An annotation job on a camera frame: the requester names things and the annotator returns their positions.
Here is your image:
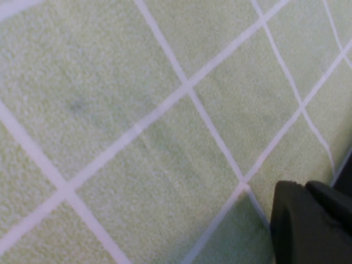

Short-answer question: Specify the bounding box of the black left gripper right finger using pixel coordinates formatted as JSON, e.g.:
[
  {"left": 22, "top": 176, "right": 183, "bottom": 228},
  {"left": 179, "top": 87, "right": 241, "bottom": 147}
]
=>
[{"left": 304, "top": 180, "right": 352, "bottom": 237}]

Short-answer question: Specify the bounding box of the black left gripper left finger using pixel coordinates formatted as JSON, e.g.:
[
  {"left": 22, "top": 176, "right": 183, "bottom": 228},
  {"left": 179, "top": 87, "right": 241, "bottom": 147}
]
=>
[{"left": 269, "top": 180, "right": 352, "bottom": 264}]

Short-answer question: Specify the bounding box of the green white-grid tablecloth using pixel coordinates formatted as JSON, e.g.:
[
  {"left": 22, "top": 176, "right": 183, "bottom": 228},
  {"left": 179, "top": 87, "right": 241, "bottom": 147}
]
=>
[{"left": 0, "top": 0, "right": 352, "bottom": 264}]

